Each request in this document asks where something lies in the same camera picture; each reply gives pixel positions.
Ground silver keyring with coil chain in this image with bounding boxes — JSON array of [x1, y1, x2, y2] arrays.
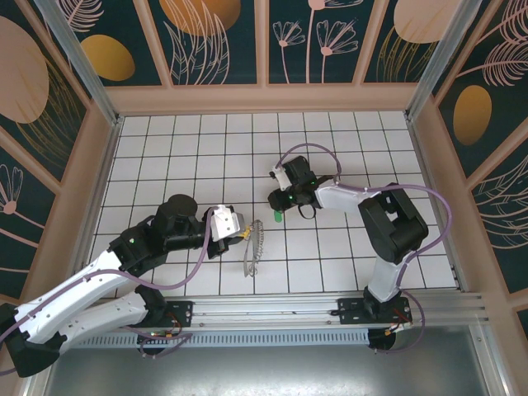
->
[[243, 219, 266, 276]]

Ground grey metal sheet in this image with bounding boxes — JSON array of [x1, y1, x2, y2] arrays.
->
[[24, 325, 508, 396]]

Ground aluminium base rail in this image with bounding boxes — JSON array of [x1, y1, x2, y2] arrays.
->
[[164, 291, 488, 331]]

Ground aluminium table side rail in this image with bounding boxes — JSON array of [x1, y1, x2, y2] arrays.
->
[[406, 115, 469, 292], [72, 117, 124, 284]]

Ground small red base wires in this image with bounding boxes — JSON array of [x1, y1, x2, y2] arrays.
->
[[385, 315, 413, 335], [163, 315, 185, 337]]

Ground slotted grey cable duct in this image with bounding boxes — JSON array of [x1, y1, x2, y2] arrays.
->
[[68, 329, 371, 350]]

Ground aluminium frame post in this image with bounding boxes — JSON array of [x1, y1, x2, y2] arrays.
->
[[32, 0, 123, 127], [406, 0, 495, 123]]

